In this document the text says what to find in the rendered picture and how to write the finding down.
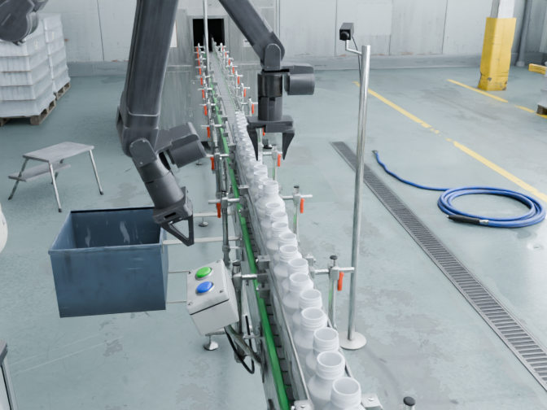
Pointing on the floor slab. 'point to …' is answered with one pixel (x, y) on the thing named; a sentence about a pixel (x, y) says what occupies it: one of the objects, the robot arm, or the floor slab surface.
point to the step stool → (60, 151)
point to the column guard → (496, 54)
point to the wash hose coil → (481, 193)
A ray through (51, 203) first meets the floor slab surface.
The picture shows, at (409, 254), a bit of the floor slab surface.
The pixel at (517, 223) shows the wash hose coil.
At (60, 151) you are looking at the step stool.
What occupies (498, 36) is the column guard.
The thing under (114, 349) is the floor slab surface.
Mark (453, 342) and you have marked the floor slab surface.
